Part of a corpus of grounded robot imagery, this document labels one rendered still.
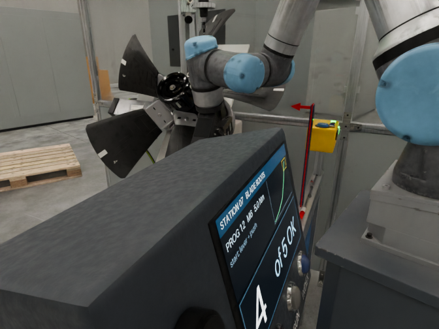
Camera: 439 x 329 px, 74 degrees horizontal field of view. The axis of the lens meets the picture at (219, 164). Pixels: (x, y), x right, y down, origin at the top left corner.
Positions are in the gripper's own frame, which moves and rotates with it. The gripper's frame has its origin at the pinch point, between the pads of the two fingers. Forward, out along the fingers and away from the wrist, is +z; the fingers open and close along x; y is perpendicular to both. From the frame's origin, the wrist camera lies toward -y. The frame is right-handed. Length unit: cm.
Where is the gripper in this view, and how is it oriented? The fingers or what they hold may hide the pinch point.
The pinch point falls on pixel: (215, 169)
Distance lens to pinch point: 83.7
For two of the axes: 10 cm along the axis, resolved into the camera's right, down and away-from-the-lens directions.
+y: 4.0, -5.9, 7.0
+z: 1.2, 7.9, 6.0
